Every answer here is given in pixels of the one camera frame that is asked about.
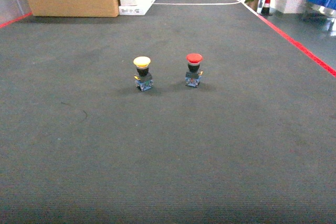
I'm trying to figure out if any red mushroom push button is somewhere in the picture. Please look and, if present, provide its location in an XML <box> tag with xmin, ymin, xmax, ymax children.
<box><xmin>185</xmin><ymin>53</ymin><xmax>203</xmax><ymax>88</ymax></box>

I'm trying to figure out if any black conveyor belt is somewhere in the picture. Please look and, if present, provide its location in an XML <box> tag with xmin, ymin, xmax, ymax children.
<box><xmin>1</xmin><ymin>0</ymin><xmax>335</xmax><ymax>223</ymax></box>

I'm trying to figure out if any white flat cardboard box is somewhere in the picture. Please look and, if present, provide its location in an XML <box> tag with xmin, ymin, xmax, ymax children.
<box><xmin>119</xmin><ymin>0</ymin><xmax>156</xmax><ymax>16</ymax></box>

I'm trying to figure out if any red white traffic cone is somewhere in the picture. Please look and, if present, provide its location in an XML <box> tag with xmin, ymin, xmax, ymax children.
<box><xmin>259</xmin><ymin>0</ymin><xmax>271</xmax><ymax>16</ymax></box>

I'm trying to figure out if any red conveyor side frame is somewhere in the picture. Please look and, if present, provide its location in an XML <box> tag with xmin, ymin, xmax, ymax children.
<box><xmin>255</xmin><ymin>14</ymin><xmax>335</xmax><ymax>77</ymax></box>

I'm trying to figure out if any yellow mushroom push button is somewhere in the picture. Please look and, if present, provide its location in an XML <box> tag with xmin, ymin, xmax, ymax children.
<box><xmin>133</xmin><ymin>56</ymin><xmax>153</xmax><ymax>92</ymax></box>

